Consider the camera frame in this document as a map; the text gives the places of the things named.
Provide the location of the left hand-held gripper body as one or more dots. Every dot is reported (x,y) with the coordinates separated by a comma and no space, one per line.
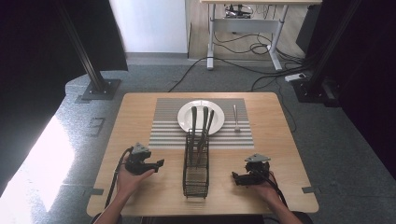
(137,161)

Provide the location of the grey striped placemat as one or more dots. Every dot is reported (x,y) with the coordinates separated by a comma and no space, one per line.
(165,130)

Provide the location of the white round plate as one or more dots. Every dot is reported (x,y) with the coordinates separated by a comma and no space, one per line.
(186,116)

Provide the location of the white power strip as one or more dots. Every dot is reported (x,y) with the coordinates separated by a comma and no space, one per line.
(295,77)

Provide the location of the dark metal knife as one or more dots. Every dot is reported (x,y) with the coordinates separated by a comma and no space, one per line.
(204,127)

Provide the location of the white frame desk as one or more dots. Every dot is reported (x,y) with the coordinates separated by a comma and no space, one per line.
(249,25)

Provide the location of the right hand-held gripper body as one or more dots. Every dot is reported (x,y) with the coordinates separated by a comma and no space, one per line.
(257,169)

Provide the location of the silver fork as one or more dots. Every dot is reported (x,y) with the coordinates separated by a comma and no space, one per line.
(236,118)

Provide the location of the grey tape strip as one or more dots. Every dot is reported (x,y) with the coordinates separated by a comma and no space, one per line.
(95,191)
(311,189)

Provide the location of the black metal stand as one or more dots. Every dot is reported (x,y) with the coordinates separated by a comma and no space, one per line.
(87,56)
(323,62)

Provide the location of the person's left hand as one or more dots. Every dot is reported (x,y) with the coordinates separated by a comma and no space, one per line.
(130,182)

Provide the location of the dark metal spoon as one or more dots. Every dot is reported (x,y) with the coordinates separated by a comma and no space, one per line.
(193,130)

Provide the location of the grey floor socket cover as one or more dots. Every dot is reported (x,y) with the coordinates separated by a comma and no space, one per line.
(96,127)

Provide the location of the dark metal utensil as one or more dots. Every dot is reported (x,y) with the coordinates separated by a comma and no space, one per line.
(209,124)

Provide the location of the person's right hand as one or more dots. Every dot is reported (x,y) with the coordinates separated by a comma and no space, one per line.
(267,189)

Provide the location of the dark curtain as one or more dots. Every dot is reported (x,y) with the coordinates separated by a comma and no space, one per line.
(370,77)

